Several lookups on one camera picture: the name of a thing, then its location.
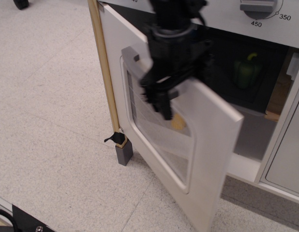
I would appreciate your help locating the white toy kitchen cabinet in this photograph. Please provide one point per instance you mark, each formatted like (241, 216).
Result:
(268, 105)

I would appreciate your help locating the white right cabinet door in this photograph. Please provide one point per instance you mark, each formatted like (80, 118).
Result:
(282, 170)

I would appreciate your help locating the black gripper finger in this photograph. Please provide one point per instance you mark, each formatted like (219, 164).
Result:
(161, 104)

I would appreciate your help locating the grey oven temperature knob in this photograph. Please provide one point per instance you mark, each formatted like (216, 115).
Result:
(258, 9)

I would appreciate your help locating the white oven door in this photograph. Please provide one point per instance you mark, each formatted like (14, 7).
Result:
(191, 163)

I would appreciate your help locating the grey post foot cap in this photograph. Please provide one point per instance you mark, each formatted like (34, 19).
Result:
(124, 154)

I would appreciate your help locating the black zip tie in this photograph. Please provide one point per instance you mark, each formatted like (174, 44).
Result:
(117, 138)

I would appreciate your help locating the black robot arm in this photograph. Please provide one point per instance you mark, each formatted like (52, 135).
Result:
(176, 14)

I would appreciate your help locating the green toy bell pepper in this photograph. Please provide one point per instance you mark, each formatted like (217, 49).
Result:
(246, 71)

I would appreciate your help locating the yellow toy food piece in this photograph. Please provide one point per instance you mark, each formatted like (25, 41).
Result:
(178, 122)

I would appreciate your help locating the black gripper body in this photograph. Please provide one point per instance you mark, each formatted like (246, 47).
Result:
(177, 54)

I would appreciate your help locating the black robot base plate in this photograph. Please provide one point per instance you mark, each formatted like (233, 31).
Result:
(15, 219)

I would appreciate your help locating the black caster wheel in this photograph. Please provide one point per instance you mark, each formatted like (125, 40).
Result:
(21, 4)

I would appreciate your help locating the wooden kitchen corner post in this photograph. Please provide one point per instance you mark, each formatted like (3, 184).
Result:
(94, 8)

